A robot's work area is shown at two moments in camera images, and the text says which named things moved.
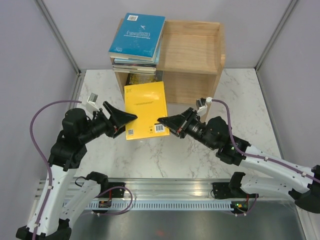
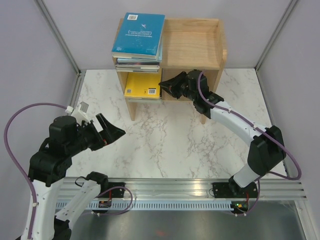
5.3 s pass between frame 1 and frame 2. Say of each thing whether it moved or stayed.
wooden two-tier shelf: stayed
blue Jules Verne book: stayed
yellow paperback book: moved
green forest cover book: moved
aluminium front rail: stayed
